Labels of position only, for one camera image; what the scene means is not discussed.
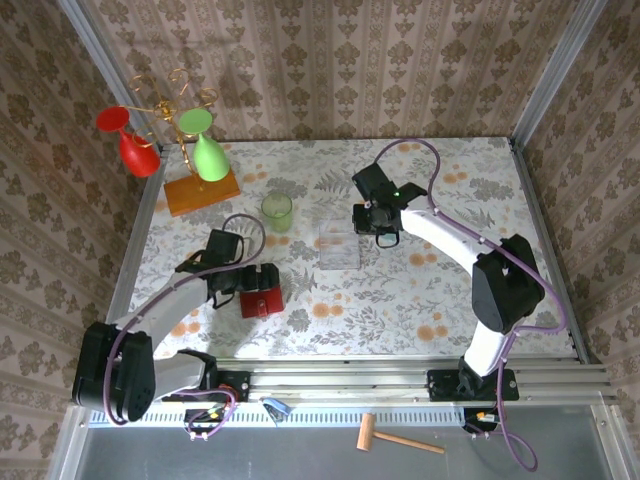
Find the floral patterned table cover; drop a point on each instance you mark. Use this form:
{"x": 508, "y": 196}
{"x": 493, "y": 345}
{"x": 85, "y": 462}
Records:
{"x": 300, "y": 165}

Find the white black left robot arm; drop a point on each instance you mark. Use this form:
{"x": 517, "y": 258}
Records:
{"x": 170, "y": 310}

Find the red plastic goblet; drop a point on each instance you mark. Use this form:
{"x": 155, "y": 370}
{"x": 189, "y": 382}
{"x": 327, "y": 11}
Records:
{"x": 140, "y": 157}

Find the wooden mallet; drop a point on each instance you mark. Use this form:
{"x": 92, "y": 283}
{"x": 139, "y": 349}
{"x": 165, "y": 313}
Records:
{"x": 367, "y": 432}

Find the aluminium side rail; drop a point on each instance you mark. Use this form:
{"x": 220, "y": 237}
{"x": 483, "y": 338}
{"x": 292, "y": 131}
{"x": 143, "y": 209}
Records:
{"x": 535, "y": 200}
{"x": 145, "y": 200}

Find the red leather card holder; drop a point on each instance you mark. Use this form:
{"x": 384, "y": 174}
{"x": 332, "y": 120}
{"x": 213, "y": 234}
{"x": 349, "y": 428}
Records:
{"x": 262, "y": 307}

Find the green translucent plastic cup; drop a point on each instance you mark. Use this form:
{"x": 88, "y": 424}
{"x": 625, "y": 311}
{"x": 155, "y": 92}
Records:
{"x": 277, "y": 212}

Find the white perforated metal strip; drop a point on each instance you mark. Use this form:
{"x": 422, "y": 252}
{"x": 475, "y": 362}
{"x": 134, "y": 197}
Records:
{"x": 350, "y": 416}

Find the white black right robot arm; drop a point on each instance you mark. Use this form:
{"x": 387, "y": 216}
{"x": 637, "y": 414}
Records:
{"x": 450, "y": 236}

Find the aluminium cross rail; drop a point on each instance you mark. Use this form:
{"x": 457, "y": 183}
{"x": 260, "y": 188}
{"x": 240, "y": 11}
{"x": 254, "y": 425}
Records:
{"x": 350, "y": 380}

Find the grey metal shelf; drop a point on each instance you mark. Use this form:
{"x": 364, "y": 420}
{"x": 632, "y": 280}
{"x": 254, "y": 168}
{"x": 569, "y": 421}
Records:
{"x": 300, "y": 460}

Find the aluminium corner post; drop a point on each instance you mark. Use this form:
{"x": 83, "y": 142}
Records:
{"x": 93, "y": 40}
{"x": 568, "y": 50}

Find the clear acrylic card box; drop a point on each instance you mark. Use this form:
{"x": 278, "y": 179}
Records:
{"x": 340, "y": 250}

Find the green plastic goblet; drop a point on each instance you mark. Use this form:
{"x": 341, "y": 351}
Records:
{"x": 210, "y": 160}

